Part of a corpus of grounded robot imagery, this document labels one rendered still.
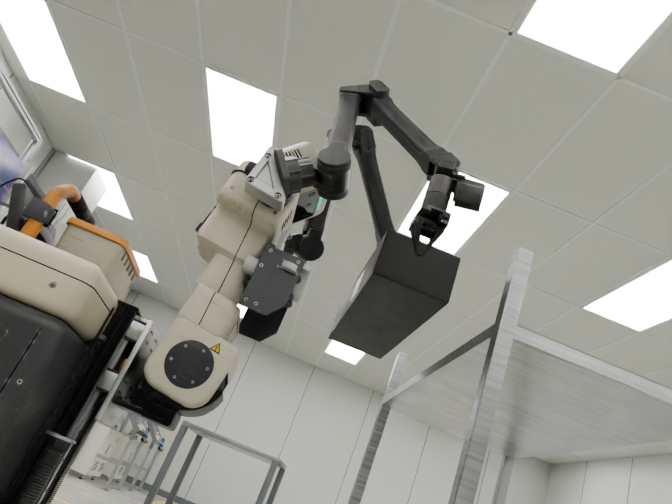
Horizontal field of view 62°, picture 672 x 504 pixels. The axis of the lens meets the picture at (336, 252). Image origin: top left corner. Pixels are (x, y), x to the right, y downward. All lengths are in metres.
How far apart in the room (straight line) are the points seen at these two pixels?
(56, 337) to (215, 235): 0.44
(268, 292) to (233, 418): 9.26
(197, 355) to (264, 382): 9.35
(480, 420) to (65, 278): 0.80
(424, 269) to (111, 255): 0.70
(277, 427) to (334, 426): 1.03
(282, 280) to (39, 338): 0.51
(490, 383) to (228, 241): 0.71
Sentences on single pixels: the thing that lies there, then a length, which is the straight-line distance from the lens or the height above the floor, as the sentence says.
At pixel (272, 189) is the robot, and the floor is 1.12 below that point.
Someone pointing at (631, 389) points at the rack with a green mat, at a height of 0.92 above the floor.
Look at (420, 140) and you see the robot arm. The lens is 1.44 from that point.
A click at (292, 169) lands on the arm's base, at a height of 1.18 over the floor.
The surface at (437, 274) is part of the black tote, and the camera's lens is 1.21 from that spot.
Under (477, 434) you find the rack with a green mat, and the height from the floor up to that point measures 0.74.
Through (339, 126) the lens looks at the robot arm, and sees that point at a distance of 1.46.
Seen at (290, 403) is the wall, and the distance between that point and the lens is 10.57.
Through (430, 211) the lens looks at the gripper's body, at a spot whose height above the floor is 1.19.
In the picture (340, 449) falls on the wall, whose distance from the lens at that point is 10.60.
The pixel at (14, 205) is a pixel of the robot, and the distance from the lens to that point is 1.44.
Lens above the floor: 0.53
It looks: 25 degrees up
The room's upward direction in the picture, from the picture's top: 23 degrees clockwise
